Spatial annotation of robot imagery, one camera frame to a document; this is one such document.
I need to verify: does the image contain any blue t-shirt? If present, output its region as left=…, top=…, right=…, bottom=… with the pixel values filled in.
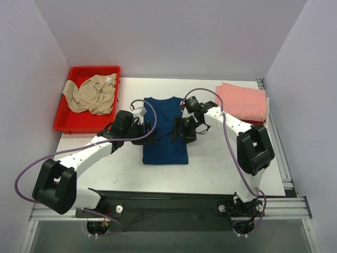
left=142, top=96, right=189, bottom=166

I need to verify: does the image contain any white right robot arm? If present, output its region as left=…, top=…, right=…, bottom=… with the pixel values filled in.
left=171, top=96, right=275, bottom=215

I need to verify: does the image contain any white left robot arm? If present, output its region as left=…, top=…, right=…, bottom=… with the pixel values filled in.
left=32, top=107, right=155, bottom=217

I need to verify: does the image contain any beige t-shirt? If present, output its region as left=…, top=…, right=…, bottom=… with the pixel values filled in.
left=63, top=73, right=117, bottom=115

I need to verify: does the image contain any folded pink t-shirt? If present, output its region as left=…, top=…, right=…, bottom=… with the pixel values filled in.
left=215, top=83, right=267, bottom=122

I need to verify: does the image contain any folded red t-shirt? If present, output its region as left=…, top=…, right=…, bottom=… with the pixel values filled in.
left=242, top=120, right=266, bottom=125

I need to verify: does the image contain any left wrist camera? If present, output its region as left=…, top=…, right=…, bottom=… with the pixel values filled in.
left=131, top=106, right=147, bottom=119

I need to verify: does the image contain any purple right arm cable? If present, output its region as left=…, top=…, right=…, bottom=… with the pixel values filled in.
left=182, top=87, right=267, bottom=236

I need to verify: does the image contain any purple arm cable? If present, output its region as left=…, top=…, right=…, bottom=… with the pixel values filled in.
left=182, top=87, right=267, bottom=236
left=14, top=99, right=158, bottom=236

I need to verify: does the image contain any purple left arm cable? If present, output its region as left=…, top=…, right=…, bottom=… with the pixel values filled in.
left=14, top=99, right=158, bottom=236

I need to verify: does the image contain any aluminium frame rail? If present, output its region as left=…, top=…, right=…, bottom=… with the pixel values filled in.
left=30, top=77, right=312, bottom=238

